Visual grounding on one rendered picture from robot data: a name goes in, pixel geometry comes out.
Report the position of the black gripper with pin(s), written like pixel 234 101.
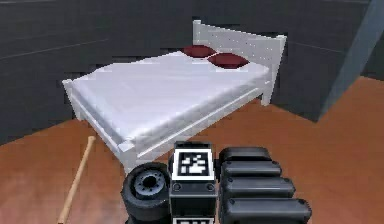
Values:
pixel 146 193

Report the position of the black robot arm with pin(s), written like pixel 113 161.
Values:
pixel 256 190

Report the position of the wooden baseball bat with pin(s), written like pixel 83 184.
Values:
pixel 76 181

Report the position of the white bed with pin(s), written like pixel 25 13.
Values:
pixel 160 100

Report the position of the dark red pillow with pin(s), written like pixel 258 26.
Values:
pixel 228 61
pixel 198 51

